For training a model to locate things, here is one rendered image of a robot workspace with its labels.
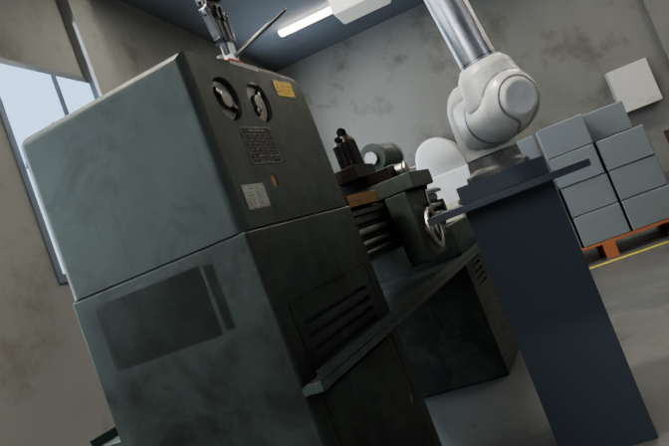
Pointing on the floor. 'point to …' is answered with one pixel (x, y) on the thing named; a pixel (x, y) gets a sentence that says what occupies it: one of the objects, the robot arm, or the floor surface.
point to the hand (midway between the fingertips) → (230, 55)
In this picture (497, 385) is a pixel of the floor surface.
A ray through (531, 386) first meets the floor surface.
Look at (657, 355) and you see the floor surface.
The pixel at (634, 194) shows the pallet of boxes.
